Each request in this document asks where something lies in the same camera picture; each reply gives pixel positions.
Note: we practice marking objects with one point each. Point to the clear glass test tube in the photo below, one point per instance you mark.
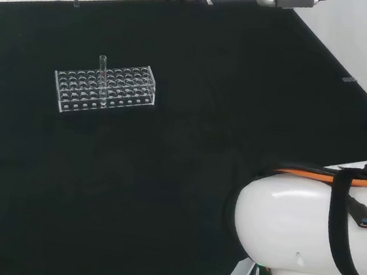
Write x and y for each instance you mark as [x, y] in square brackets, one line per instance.
[102, 75]

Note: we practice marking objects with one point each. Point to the clear plastic test tube rack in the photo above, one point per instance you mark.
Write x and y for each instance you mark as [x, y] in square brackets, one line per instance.
[131, 94]

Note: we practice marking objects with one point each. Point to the black bench cloth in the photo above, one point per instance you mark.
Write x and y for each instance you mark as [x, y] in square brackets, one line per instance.
[163, 182]

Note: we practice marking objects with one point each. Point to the clear cloth clip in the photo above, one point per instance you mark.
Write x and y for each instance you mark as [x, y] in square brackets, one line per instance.
[348, 79]
[76, 3]
[208, 1]

